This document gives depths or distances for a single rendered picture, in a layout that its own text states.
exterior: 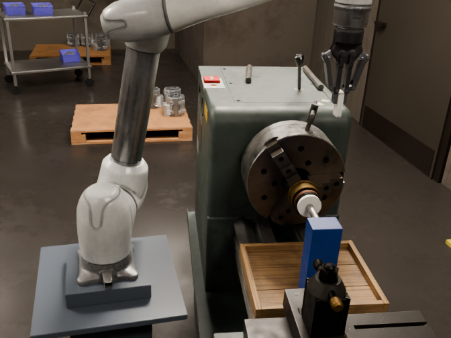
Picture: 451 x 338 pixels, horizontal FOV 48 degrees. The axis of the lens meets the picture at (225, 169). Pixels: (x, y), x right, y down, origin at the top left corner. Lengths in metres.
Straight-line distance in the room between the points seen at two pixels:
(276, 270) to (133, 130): 0.61
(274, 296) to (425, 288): 1.80
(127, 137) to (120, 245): 0.33
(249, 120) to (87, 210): 0.58
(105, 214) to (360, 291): 0.75
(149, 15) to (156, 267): 0.84
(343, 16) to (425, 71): 3.17
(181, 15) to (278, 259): 0.76
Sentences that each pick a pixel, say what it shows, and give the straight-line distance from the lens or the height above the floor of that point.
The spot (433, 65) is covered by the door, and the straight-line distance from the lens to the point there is 4.39.
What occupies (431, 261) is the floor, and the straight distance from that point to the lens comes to 3.39.
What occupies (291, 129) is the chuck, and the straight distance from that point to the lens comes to 1.58.
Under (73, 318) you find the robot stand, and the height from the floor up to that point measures 0.75.
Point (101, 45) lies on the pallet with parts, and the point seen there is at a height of 0.20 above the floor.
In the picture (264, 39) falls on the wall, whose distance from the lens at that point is 6.32.
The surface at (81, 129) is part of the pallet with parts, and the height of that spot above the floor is 0.13.
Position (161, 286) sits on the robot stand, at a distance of 1.68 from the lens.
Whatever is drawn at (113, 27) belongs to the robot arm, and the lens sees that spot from 1.38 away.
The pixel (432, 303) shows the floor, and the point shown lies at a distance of 3.06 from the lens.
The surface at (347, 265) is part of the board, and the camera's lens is 1.61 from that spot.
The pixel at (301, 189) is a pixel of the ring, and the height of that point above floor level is 1.12.
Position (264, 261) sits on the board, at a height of 0.89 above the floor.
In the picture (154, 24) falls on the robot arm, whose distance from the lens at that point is 1.34.
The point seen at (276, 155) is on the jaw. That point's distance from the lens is 1.51.
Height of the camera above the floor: 1.80
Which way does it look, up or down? 26 degrees down
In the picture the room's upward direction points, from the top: 3 degrees clockwise
